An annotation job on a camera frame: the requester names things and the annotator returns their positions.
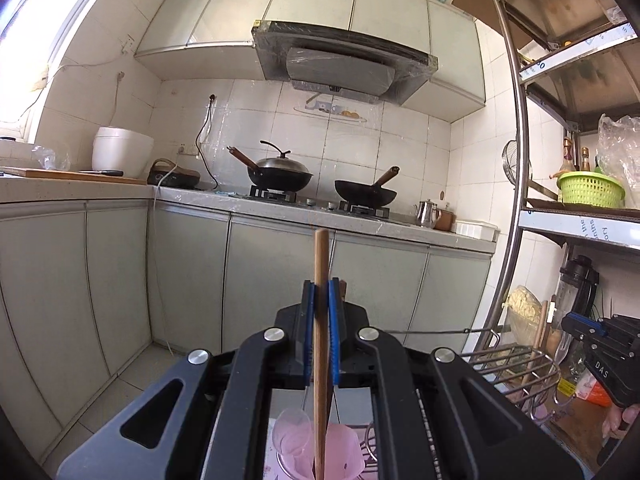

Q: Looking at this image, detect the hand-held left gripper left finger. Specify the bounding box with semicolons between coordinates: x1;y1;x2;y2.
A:
57;280;317;480

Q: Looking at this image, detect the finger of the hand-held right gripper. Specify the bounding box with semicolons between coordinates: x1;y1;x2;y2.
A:
561;312;608;346

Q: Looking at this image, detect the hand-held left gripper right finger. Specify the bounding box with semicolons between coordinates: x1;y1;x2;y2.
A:
327;277;583;480

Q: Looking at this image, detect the light wooden chopstick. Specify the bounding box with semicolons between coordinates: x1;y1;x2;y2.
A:
312;228;331;480

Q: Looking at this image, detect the metal wire utensil rack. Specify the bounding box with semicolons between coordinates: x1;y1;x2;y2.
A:
365;327;563;461

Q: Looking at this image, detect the pink plastic utensil cup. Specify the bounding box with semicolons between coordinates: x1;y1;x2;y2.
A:
272;406;366;480

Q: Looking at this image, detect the person's right hand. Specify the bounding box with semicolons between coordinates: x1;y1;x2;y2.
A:
602;402;640;441

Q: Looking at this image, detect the orange and white packet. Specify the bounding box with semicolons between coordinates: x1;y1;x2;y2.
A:
575;377;613;406

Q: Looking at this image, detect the black blender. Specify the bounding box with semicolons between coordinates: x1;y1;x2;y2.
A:
555;255;600;361

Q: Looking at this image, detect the bag of pale noodles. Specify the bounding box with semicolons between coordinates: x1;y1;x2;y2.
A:
506;285;548;346

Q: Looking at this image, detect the grey kitchen base cabinet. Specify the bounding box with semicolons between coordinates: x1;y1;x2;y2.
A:
0;195;496;461

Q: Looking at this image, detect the gas stove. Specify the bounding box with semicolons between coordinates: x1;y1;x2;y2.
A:
249;185;393;220

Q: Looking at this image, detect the green plastic basket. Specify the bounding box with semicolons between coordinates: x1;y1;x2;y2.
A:
556;171;626;208

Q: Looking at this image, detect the black wok without lid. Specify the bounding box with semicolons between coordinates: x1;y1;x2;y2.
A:
334;166;401;207

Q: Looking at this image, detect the white container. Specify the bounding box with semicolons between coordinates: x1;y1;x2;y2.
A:
455;220;500;243

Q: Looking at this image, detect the steel kettle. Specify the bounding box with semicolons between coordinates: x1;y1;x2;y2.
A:
415;199;441;228

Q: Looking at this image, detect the black wok with lid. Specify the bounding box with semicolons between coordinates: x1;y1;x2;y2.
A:
226;140;314;192

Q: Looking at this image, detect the metal shelving rack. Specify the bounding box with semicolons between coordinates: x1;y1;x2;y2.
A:
462;0;640;480

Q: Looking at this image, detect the dark electric pot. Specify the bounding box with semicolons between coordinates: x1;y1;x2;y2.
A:
146;158;202;188

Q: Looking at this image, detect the white rice cooker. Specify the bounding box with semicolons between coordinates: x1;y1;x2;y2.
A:
91;126;154;178

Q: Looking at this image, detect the range hood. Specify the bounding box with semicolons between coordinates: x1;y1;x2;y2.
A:
250;20;440;107

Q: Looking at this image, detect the wooden cutting board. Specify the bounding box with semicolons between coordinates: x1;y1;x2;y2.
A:
0;166;148;186

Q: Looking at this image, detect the crumpled clear plastic bag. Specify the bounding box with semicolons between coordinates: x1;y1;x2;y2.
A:
31;145;72;172

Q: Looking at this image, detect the pale upper kitchen cabinet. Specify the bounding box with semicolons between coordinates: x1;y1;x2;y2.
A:
134;0;488;123

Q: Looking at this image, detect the white power cable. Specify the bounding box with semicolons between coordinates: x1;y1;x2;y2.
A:
151;180;176;356

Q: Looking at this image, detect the wire skimmer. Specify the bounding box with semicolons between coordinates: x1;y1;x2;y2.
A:
501;139;532;196

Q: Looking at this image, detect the black power cable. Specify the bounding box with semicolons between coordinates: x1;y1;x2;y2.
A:
196;94;221;192

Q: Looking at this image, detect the glass wall shelf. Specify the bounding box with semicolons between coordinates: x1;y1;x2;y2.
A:
292;100;368;123

